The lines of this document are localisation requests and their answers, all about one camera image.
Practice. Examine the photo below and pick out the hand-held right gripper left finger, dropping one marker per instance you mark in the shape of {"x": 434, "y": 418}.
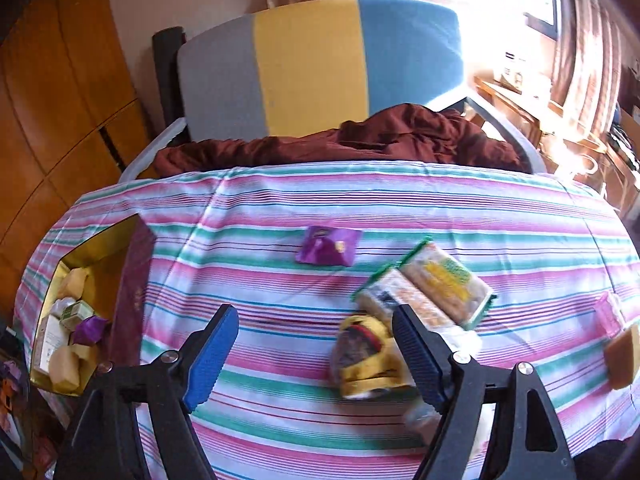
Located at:
{"x": 210, "y": 360}

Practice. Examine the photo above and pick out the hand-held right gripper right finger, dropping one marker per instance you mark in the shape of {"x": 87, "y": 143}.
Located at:
{"x": 417, "y": 360}

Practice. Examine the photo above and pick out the yellow snack packet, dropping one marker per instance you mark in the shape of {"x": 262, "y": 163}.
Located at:
{"x": 360, "y": 360}

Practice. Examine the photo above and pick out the clear snack packet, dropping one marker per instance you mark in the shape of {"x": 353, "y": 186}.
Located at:
{"x": 420, "y": 417}

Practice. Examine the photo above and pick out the green-edged cracker packet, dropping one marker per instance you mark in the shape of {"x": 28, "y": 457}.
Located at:
{"x": 385, "y": 295}
{"x": 445, "y": 280}

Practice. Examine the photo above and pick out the maroon tin box gold inside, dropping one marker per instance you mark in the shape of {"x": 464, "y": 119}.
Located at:
{"x": 132, "y": 285}

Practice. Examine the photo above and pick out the purple snack packet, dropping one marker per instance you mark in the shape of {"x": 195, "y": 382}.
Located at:
{"x": 92, "y": 330}
{"x": 325, "y": 247}

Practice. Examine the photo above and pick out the green small box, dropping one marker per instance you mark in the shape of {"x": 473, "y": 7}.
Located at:
{"x": 77, "y": 314}

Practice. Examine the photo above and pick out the tan block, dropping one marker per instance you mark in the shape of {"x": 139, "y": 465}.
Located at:
{"x": 622, "y": 357}
{"x": 65, "y": 367}
{"x": 75, "y": 282}

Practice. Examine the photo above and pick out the small cardboard box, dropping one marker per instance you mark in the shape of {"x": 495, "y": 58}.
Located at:
{"x": 47, "y": 342}

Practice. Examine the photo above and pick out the striped tablecloth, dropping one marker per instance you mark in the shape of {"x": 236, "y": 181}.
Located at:
{"x": 300, "y": 195}

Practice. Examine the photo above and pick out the pink hair roller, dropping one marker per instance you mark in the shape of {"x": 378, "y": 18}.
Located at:
{"x": 607, "y": 312}

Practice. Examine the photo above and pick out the maroon cloth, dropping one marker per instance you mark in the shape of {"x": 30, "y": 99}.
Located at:
{"x": 390, "y": 135}

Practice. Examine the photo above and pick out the wooden desk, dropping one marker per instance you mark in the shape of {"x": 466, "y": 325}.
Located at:
{"x": 520, "y": 105}

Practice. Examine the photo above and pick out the wooden wardrobe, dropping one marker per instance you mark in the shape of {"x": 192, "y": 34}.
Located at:
{"x": 50, "y": 110}

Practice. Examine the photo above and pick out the grey yellow blue chair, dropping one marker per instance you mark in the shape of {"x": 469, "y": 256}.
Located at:
{"x": 305, "y": 60}

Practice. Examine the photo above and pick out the striped brown curtain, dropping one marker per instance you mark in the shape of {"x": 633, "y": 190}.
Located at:
{"x": 585, "y": 60}

